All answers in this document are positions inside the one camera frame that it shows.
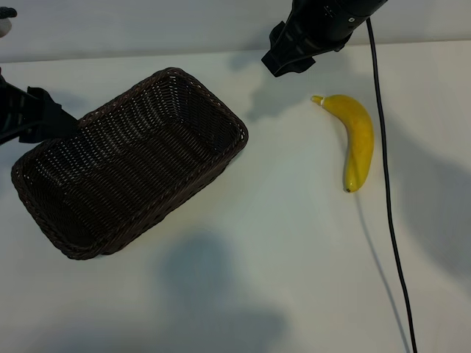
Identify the dark brown wicker basket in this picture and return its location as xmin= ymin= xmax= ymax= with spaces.
xmin=10 ymin=67 xmax=250 ymax=261

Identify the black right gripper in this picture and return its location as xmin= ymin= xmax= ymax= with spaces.
xmin=261 ymin=0 xmax=389 ymax=77

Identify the yellow banana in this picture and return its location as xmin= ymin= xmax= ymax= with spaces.
xmin=311 ymin=94 xmax=375 ymax=194

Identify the black cable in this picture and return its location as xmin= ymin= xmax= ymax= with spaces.
xmin=365 ymin=16 xmax=419 ymax=353

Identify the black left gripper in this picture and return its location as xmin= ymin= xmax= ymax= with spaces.
xmin=0 ymin=68 xmax=80 ymax=146

